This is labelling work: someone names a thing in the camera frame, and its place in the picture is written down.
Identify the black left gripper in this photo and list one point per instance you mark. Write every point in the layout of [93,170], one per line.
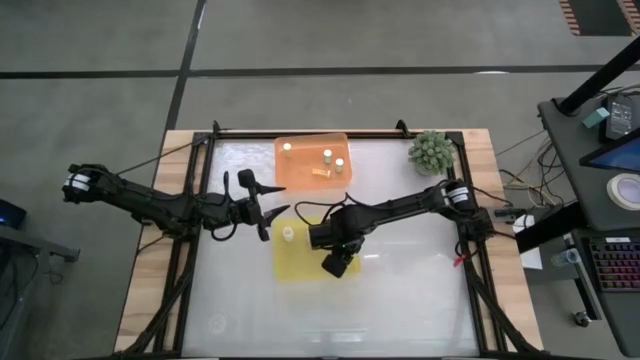
[250,212]

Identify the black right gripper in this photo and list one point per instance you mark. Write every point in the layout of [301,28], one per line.
[335,232]

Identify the clear bottle orange pills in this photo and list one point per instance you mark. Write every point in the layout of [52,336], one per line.
[321,172]

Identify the clear bottle green yellow pills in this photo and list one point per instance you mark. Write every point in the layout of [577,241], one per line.
[327,155]

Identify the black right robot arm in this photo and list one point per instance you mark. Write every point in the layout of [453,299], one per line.
[400,205]

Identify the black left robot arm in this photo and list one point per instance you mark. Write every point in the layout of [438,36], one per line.
[150,205]

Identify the orange plastic bin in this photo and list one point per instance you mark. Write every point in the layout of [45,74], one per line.
[300,175]

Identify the yellow plastic bin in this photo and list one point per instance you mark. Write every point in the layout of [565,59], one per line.
[295,260]

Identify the green potted plant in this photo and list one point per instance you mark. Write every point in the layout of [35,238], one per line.
[431,152]

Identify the wooden table base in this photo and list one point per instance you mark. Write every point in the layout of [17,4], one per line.
[145,280]

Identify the white power adapter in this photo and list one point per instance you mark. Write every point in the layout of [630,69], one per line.
[525,223]

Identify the white paper sheet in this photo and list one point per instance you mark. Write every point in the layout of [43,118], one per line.
[531,257]

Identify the clear plastic water bottle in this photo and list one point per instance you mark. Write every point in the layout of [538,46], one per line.
[565,257]

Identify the dark grey side desk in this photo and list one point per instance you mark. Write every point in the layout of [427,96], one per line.
[565,165]

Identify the blue-lit black device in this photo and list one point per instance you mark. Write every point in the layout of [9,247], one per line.
[12,215]

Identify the black caster wheel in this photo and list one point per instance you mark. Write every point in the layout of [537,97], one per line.
[581,318]

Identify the white tape roll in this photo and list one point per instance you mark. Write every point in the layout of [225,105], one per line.
[611,190]

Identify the backlit black keyboard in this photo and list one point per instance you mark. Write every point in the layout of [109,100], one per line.
[617,265]

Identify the small teal box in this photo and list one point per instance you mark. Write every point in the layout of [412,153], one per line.
[596,117]

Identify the tablet with blue screen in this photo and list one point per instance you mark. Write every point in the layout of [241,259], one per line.
[620,157]

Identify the black slanted pole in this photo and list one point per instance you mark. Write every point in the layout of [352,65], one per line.
[600,77]

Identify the dark orange-edged floor mat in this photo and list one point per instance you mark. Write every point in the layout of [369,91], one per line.
[600,15]

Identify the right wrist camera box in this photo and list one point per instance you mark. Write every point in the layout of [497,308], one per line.
[336,265]

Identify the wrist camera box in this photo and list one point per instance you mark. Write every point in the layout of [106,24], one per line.
[336,265]
[246,178]

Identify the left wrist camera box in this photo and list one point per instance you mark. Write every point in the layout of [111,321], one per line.
[246,178]

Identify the black table frame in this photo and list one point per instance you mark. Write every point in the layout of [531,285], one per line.
[187,300]

